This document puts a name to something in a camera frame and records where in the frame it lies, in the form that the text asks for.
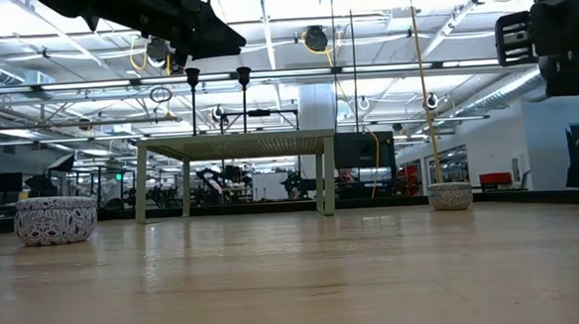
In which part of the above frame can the tall black candle stick holder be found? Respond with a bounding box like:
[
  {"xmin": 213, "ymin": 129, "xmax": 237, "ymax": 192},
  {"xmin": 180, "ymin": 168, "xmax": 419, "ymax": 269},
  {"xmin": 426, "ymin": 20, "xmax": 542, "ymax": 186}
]
[
  {"xmin": 236, "ymin": 65, "xmax": 255, "ymax": 135},
  {"xmin": 184, "ymin": 66, "xmax": 204, "ymax": 138}
]

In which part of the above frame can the black ceiling cable reel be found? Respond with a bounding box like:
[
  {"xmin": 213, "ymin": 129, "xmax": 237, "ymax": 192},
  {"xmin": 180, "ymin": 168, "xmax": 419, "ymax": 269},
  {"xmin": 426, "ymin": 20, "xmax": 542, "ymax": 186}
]
[
  {"xmin": 302, "ymin": 24, "xmax": 330, "ymax": 54},
  {"xmin": 145, "ymin": 36, "xmax": 186, "ymax": 76}
]

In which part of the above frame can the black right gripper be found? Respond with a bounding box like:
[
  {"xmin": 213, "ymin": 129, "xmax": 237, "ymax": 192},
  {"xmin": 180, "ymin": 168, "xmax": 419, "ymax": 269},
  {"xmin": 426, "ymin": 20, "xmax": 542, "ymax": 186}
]
[{"xmin": 528, "ymin": 0, "xmax": 579, "ymax": 99}]

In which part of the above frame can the red chair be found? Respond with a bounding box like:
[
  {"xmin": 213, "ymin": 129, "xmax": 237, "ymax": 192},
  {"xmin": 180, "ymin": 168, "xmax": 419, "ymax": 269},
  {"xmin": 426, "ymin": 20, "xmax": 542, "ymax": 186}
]
[{"xmin": 478, "ymin": 171, "xmax": 515, "ymax": 189}]

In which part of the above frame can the black table edge rail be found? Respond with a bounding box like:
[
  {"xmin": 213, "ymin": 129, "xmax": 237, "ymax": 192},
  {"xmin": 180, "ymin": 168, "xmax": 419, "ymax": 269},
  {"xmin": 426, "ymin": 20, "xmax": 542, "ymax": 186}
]
[{"xmin": 0, "ymin": 184, "xmax": 579, "ymax": 237}]

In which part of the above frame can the black coiled cable loop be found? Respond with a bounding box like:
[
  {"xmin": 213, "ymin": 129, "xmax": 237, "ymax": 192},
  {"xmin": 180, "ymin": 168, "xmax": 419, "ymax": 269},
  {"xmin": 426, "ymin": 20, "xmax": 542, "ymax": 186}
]
[{"xmin": 149, "ymin": 85, "xmax": 174, "ymax": 105}]

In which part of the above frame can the black box monitor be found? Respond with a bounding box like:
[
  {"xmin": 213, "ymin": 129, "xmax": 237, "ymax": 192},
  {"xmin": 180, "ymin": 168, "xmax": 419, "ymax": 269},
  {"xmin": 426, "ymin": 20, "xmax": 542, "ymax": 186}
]
[{"xmin": 333, "ymin": 130, "xmax": 400, "ymax": 200}]

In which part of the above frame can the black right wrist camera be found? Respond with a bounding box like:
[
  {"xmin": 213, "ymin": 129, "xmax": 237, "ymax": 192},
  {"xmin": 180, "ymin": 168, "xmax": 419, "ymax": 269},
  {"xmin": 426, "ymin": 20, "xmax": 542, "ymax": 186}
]
[{"xmin": 493, "ymin": 9, "xmax": 537, "ymax": 68}]

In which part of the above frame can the black thin hanging cable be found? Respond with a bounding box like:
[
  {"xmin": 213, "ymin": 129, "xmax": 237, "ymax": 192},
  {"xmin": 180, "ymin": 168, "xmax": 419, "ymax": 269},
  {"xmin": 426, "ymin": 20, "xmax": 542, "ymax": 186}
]
[{"xmin": 348, "ymin": 0, "xmax": 365, "ymax": 199}]

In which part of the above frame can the yellow hanging cable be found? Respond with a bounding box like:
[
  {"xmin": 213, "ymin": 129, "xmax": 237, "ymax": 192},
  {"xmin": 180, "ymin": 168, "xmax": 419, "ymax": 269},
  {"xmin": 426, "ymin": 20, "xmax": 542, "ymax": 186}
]
[{"xmin": 365, "ymin": 130, "xmax": 383, "ymax": 201}]

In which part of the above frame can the small white riser shelf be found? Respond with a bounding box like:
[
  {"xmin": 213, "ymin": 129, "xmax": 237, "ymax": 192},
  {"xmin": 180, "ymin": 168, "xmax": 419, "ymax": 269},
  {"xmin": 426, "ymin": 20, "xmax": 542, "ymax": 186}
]
[{"xmin": 132, "ymin": 127, "xmax": 342, "ymax": 227}]

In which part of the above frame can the black background monitor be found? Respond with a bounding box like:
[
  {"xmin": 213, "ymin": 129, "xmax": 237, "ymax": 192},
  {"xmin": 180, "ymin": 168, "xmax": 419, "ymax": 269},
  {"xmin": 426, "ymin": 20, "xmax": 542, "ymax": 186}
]
[{"xmin": 0, "ymin": 171, "xmax": 24, "ymax": 194}]

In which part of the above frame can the patterned white bowl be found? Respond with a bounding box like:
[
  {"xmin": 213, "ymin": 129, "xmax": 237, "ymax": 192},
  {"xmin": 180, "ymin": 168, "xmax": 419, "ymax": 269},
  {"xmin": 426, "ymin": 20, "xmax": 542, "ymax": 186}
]
[{"xmin": 12, "ymin": 194, "xmax": 100, "ymax": 248}]

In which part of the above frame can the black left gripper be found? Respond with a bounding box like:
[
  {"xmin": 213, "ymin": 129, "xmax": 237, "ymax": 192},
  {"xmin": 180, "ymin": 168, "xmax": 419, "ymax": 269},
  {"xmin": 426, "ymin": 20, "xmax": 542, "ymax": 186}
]
[{"xmin": 84, "ymin": 0, "xmax": 248, "ymax": 66}]

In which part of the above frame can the black overhead camera frame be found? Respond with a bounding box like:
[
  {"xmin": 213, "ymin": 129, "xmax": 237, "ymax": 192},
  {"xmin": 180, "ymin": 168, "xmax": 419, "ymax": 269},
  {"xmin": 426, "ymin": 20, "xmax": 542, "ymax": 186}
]
[{"xmin": 218, "ymin": 106, "xmax": 300, "ymax": 135}]

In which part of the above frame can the white speckled round tin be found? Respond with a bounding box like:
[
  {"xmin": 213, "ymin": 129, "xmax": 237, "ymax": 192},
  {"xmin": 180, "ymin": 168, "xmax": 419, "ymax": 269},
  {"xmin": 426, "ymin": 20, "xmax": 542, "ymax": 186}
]
[{"xmin": 425, "ymin": 180, "xmax": 475, "ymax": 213}]

